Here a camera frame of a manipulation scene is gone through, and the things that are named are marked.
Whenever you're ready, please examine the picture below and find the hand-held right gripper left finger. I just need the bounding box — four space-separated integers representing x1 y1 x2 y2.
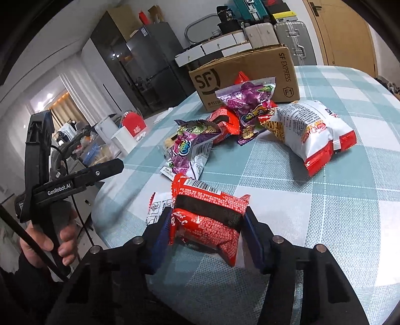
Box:
51 206 174 325

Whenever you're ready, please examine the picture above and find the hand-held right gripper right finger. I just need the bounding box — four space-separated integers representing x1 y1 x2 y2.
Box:
242 206 371 325

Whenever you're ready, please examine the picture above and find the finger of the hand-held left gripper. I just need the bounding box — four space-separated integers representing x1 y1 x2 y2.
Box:
76 158 124 188

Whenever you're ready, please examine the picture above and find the white snack packet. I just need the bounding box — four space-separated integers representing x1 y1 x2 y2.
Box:
146 192 176 226

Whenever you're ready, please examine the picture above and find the red snack packet black band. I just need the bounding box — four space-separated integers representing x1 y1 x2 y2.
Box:
169 173 251 268

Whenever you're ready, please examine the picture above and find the purple and green candy packet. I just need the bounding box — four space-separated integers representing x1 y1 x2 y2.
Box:
161 119 221 182

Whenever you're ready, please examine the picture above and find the purple and orange snack packet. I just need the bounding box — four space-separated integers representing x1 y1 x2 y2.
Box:
236 100 279 146

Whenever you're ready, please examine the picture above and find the red snack packet dark window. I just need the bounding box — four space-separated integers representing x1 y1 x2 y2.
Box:
208 106 241 144

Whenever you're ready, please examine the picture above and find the white and red noodle packet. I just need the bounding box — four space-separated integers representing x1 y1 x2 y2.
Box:
261 100 357 177

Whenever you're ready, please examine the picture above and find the purple grape candy packet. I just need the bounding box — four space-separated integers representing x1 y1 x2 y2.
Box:
215 78 277 118

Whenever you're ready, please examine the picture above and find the brown cardboard box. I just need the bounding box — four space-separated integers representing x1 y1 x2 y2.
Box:
188 44 301 112

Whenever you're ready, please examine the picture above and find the person's left forearm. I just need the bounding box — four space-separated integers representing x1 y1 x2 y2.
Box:
0 250 68 325

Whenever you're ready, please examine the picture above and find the person's left hand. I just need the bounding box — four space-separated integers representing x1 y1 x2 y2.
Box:
19 204 80 269

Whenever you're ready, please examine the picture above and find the white storage bin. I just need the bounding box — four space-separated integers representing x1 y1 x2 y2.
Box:
111 128 138 156

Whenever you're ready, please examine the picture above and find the thin black rod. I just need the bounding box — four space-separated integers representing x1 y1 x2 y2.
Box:
0 204 69 282

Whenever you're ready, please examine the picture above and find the red gift bag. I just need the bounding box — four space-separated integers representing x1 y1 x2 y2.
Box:
120 111 147 138

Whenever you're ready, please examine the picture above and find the tan curtain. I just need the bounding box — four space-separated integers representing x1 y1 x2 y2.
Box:
50 92 85 126

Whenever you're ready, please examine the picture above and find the white sheer curtain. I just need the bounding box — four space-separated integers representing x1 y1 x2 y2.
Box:
61 67 135 118

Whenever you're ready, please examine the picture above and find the dark glass cabinet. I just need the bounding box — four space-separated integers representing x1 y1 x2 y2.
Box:
90 11 151 116

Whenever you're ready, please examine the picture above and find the dark grey refrigerator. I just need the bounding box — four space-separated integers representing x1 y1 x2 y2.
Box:
125 22 188 110

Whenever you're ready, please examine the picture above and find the tall tan cardboard box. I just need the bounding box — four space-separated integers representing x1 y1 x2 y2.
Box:
108 4 143 41

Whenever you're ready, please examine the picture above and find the brown paper bag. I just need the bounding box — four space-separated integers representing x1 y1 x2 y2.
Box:
148 6 164 24

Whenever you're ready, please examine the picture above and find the white desk with drawers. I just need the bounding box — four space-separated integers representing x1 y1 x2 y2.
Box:
174 31 253 68

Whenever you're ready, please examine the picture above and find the oval mirror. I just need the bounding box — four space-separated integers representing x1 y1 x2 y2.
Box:
184 14 226 44

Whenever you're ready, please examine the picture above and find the black bag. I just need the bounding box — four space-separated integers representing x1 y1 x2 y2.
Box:
215 4 243 33

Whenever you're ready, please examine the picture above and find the beige suitcase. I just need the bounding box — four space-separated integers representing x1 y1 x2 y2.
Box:
244 22 279 47

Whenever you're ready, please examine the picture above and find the pile of shoes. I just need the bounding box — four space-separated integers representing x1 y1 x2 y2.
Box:
376 75 400 101

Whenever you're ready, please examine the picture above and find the silver suitcase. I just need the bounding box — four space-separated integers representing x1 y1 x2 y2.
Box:
273 19 317 66

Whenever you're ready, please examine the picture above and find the teal suitcase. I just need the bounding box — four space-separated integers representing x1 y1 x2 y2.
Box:
233 0 269 24

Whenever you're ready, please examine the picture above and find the wooden door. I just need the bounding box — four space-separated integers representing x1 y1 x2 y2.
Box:
301 0 376 77

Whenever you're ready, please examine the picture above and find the yellow and black box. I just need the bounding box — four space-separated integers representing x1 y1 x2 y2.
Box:
270 11 296 24

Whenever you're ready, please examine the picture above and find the black and red shoe box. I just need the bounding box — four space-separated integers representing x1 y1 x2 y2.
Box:
261 0 294 14

